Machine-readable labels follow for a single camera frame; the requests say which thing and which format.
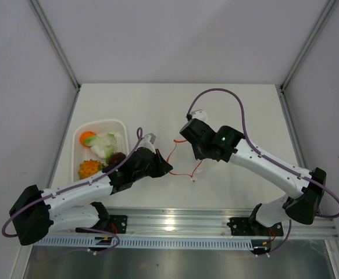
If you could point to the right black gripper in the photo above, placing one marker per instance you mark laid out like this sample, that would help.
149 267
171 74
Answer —
197 154

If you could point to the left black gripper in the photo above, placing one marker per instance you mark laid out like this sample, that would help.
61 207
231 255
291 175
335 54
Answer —
167 166

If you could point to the clear zip bag orange zipper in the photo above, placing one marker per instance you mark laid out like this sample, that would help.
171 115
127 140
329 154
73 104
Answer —
184 163

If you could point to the small orange pineapple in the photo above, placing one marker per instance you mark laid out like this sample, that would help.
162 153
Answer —
89 167

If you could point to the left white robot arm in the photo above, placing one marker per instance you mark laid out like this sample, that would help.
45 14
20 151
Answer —
38 212

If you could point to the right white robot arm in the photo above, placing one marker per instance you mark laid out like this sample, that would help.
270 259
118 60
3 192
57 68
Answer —
301 199

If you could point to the dark red fruit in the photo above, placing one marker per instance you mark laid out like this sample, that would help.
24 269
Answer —
116 158

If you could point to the green white cabbage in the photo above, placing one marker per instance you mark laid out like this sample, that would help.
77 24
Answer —
104 146

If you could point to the white perforated plastic basket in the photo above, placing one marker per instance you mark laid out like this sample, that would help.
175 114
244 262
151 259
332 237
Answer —
81 153

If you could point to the orange fruit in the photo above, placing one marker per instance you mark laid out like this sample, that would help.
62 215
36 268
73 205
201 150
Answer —
87 137

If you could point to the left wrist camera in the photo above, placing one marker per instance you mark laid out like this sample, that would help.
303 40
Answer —
148 142

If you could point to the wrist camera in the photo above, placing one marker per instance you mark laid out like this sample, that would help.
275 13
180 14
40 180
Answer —
148 142
200 115

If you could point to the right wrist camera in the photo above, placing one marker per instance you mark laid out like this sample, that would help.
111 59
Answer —
200 115

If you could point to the aluminium mounting rail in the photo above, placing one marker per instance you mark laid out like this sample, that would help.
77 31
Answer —
208 223

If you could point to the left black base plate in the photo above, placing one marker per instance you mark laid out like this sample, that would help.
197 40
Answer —
116 224

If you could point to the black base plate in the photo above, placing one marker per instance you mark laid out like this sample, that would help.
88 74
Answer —
116 224
243 226

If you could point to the slotted grey cable duct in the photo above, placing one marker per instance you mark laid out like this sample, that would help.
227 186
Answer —
93 241

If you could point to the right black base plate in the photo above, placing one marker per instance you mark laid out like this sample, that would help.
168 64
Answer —
243 226

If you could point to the right aluminium frame post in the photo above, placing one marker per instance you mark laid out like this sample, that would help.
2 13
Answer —
311 39

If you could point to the aluminium frame post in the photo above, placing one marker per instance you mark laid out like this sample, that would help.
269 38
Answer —
311 39
52 38

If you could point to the left aluminium frame post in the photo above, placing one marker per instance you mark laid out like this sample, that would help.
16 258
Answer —
52 38

